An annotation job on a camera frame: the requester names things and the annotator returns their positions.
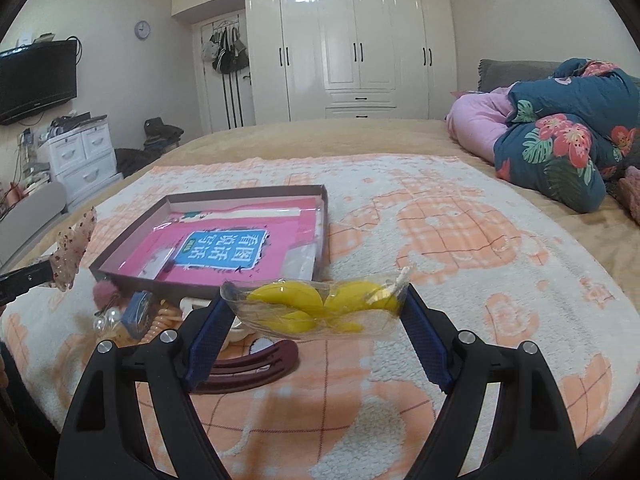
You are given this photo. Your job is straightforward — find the beige lace hair bow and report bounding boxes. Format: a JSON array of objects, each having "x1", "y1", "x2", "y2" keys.
[{"x1": 50, "y1": 206, "x2": 99, "y2": 293}]

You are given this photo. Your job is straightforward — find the dark brown clothes heap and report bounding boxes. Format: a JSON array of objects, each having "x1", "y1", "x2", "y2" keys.
[{"x1": 115, "y1": 147, "x2": 162, "y2": 177}]

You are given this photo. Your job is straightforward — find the pink knitted cloth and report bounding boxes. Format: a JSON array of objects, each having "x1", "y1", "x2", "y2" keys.
[{"x1": 614, "y1": 164, "x2": 640, "y2": 226}]

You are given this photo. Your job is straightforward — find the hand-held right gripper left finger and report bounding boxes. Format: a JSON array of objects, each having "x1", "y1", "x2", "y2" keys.
[{"x1": 54, "y1": 299, "x2": 253, "y2": 480}]

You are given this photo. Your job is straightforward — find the orange and white printed blanket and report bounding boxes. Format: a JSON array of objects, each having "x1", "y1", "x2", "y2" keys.
[{"x1": 0, "y1": 152, "x2": 640, "y2": 480}]

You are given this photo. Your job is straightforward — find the dark red hair clip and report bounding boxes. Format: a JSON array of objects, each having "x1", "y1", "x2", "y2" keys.
[{"x1": 192, "y1": 339, "x2": 302, "y2": 395}]

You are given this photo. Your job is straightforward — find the pink pompom hair tie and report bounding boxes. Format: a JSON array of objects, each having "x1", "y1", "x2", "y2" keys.
[{"x1": 93, "y1": 281, "x2": 120, "y2": 313}]

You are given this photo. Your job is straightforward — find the pink book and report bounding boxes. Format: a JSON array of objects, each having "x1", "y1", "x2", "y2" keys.
[{"x1": 117, "y1": 197, "x2": 323, "y2": 283}]

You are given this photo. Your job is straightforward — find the grey chair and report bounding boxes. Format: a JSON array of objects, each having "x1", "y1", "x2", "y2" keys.
[{"x1": 0, "y1": 181, "x2": 69, "y2": 267}]

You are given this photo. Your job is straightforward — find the pearl hair clip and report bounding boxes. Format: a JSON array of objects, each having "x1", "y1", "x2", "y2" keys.
[{"x1": 93, "y1": 307, "x2": 125, "y2": 338}]

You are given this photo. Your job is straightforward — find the tan bed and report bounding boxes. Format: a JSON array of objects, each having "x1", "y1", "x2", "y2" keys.
[{"x1": 90, "y1": 117, "x2": 640, "y2": 341}]

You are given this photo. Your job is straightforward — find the white wardrobe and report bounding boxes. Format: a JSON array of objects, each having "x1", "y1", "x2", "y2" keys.
[{"x1": 171, "y1": 0, "x2": 459, "y2": 123}]

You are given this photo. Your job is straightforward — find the pink garment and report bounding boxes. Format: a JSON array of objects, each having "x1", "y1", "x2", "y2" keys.
[{"x1": 445, "y1": 86, "x2": 518, "y2": 163}]

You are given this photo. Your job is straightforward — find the hanging bags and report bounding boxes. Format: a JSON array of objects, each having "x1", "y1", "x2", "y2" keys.
[{"x1": 200, "y1": 26, "x2": 250, "y2": 74}]

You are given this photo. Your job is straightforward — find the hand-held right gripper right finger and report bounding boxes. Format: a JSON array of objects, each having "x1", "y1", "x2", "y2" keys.
[{"x1": 399, "y1": 284, "x2": 585, "y2": 480}]

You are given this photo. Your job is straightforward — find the folded dark clothes pile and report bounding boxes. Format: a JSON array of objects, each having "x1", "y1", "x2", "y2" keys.
[{"x1": 143, "y1": 117, "x2": 185, "y2": 154}]

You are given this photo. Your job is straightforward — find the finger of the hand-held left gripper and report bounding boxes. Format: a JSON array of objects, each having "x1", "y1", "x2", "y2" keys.
[{"x1": 0, "y1": 261, "x2": 56, "y2": 307}]

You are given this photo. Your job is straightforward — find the clear bag of yellow clips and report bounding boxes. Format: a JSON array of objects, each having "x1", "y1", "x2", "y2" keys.
[{"x1": 220, "y1": 264, "x2": 416, "y2": 343}]

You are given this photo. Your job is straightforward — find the orange spiral hair tie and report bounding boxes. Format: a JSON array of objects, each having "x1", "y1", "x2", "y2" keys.
[{"x1": 142, "y1": 305, "x2": 185, "y2": 343}]

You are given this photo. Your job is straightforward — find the blue floral garment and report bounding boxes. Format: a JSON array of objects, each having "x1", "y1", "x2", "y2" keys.
[{"x1": 492, "y1": 57, "x2": 640, "y2": 213}]

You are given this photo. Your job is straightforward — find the black television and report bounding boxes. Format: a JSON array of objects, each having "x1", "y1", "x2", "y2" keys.
[{"x1": 0, "y1": 39, "x2": 79, "y2": 126}]

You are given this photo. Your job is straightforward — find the blue fabric hair clip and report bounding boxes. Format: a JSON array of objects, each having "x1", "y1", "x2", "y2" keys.
[{"x1": 121, "y1": 290, "x2": 154, "y2": 338}]

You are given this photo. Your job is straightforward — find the brown cardboard box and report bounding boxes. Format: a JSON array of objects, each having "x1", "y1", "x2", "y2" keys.
[{"x1": 89, "y1": 184, "x2": 332, "y2": 302}]

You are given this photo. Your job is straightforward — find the white door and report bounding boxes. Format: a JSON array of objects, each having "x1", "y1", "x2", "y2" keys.
[{"x1": 192, "y1": 10, "x2": 257, "y2": 134}]

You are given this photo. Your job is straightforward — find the white drawer cabinet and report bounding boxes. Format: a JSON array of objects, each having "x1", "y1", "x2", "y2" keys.
[{"x1": 39, "y1": 114, "x2": 124, "y2": 212}]

